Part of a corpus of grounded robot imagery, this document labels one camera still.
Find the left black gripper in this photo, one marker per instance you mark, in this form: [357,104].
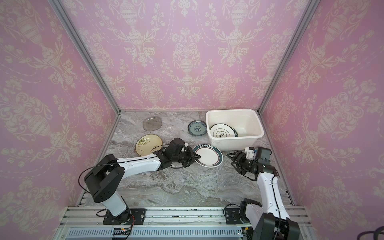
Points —
[192,157]

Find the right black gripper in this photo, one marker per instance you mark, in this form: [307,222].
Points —
[241,162]

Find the green red rim plate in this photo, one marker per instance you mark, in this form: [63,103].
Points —
[210,156]

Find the small blue patterned plate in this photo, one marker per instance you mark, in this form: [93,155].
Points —
[197,128]

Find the white plastic bin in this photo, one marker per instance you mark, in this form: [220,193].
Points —
[245,121]

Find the white clover emblem plate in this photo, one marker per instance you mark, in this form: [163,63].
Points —
[221,131]

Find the cream plate with grass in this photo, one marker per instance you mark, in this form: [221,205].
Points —
[147,144]

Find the green rim Hao Wei plate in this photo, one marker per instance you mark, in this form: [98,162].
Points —
[235,132]

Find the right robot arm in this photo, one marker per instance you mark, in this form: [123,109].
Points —
[269,218]

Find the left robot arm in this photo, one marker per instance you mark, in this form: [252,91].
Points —
[104,178]

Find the smoky grey glass plate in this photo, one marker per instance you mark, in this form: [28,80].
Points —
[153,123]

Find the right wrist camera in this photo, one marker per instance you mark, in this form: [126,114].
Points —
[250,153]

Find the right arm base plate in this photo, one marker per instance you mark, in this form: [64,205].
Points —
[237,216]

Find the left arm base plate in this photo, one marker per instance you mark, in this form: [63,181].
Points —
[130,217]

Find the aluminium mounting rail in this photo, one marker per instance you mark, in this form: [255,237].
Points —
[154,216]

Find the right aluminium corner post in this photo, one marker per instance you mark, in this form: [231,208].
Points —
[296,37]

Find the aluminium corner post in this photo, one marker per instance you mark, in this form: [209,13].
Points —
[74,35]
[296,37]

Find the left aluminium corner post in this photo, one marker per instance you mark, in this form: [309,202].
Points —
[74,35]

